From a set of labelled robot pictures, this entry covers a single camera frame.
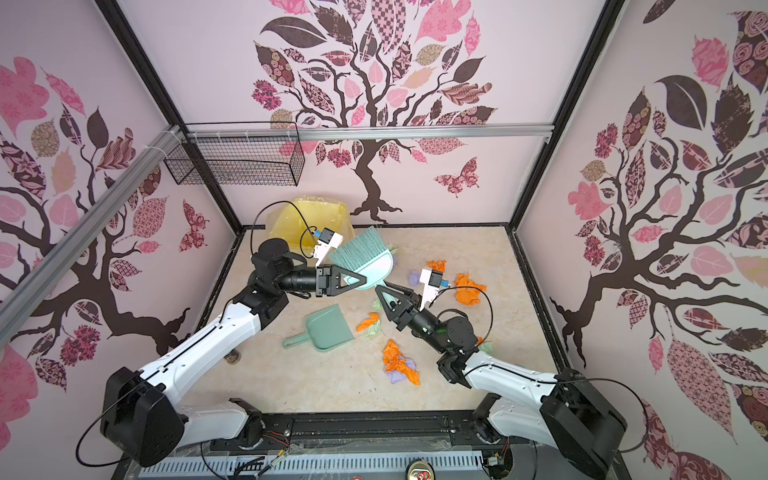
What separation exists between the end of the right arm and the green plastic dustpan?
0.33 m

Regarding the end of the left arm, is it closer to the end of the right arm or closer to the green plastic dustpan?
the end of the right arm

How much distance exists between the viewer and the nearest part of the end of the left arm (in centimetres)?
60

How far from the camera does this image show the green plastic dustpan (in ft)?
2.93

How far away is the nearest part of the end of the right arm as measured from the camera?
61 centimetres

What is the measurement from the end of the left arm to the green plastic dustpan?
32 centimetres

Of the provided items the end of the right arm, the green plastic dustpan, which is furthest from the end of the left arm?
the green plastic dustpan
